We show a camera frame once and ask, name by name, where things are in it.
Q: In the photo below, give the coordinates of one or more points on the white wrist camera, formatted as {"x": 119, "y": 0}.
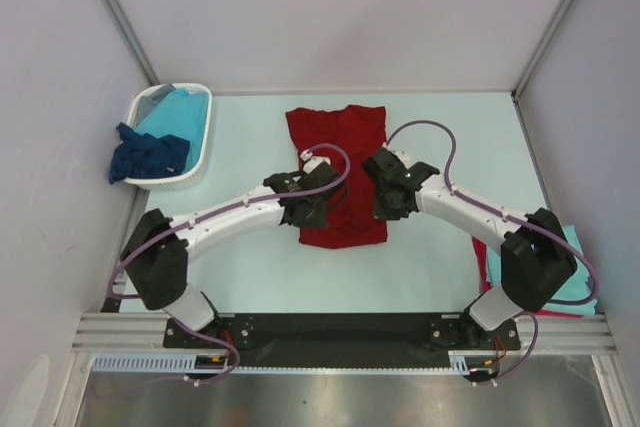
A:
{"x": 400, "y": 154}
{"x": 310, "y": 161}

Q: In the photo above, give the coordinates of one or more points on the navy blue t shirt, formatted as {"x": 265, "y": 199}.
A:
{"x": 143, "y": 156}

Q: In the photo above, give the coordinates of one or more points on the white slotted cable duct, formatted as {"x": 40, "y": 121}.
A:
{"x": 192, "y": 363}

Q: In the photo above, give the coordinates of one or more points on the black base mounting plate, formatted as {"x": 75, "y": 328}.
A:
{"x": 357, "y": 335}

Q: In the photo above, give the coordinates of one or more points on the turquoise t shirt in basket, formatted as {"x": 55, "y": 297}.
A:
{"x": 182, "y": 114}

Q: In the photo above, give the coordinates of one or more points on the grey t shirt in basket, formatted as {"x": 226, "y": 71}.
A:
{"x": 148, "y": 102}

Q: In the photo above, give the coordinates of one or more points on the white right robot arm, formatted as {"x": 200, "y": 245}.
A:
{"x": 534, "y": 253}

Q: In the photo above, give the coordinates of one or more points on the pink folded t shirt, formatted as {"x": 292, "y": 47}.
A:
{"x": 480, "y": 251}

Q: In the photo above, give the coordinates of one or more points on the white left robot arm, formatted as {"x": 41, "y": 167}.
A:
{"x": 161, "y": 248}

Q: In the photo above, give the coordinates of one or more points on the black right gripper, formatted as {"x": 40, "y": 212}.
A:
{"x": 385, "y": 213}

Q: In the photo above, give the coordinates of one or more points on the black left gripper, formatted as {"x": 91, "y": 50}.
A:
{"x": 316, "y": 221}

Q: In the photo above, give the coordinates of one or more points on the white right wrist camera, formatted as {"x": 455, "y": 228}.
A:
{"x": 400, "y": 154}

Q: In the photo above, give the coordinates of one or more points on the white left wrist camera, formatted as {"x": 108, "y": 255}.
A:
{"x": 310, "y": 161}

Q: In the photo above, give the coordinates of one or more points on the red t shirt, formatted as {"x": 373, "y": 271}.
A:
{"x": 359, "y": 131}

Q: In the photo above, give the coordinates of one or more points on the white laundry basket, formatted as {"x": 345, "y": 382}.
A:
{"x": 193, "y": 176}

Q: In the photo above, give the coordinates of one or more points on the aluminium frame rail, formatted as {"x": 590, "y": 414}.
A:
{"x": 144, "y": 332}

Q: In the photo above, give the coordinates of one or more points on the light blue folded t shirt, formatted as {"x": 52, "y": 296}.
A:
{"x": 576, "y": 288}

